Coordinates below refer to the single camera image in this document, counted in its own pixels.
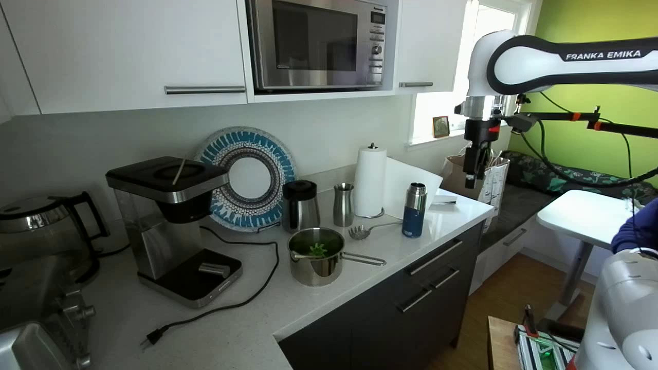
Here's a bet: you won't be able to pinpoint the steel toaster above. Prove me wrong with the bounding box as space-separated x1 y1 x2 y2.
0 252 99 370

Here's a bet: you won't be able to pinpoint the brown cardboard box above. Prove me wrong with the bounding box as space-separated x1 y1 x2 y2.
441 153 485 202

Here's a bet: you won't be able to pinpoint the black boom orange clamps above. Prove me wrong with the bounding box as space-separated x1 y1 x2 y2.
510 104 658 139

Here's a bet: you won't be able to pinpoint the bright window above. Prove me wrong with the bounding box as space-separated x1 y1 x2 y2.
453 0 546 45

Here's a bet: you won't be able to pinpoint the open steel cup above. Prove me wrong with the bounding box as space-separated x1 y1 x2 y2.
331 181 355 227

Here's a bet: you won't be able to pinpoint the steel drawer handle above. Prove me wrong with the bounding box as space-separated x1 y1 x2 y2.
410 239 465 277
400 287 436 316
433 266 462 290

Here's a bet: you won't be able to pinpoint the steel canister black lid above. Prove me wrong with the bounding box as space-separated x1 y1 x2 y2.
281 178 323 235

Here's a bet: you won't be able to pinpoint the dark patterned bench cushion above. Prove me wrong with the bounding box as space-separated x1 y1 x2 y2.
505 149 658 207

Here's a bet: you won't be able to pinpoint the blue jacket sleeve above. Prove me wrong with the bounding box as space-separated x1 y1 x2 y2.
610 198 658 254

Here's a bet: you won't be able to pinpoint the glass kettle black handle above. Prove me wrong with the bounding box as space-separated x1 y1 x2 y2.
0 189 111 283

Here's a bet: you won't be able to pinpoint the blue white decorative plate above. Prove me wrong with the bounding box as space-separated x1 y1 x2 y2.
196 126 298 235

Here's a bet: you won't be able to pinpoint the built-in steel microwave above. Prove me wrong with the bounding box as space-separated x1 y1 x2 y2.
245 0 401 96

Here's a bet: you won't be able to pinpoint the white plastic container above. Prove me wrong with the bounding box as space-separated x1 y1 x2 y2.
478 153 512 215

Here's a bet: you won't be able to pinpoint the dark base cabinet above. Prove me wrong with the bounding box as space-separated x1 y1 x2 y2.
275 217 490 370

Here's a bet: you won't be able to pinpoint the metal framed wall outlet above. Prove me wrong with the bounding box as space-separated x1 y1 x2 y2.
432 112 453 139

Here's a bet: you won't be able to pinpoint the low drawer unit dark top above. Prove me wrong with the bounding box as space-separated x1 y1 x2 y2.
469 182 560 295

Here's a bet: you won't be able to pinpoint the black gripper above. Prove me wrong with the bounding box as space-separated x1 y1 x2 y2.
462 116 503 191

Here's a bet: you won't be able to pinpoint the steel saucepan with handle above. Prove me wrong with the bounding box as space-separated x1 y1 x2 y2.
285 226 388 287

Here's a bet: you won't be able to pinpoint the black steel coffee maker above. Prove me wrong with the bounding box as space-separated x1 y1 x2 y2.
104 153 245 309

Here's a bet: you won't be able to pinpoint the white side table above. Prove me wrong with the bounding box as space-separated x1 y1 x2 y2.
535 189 635 325

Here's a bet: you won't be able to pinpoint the white cabinet door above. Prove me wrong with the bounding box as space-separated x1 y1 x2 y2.
397 0 469 92
0 0 250 116

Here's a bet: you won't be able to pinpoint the blue steel flask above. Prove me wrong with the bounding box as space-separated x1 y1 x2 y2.
401 181 430 240

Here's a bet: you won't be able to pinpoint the green white box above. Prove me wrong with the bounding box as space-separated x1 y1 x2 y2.
512 325 580 370

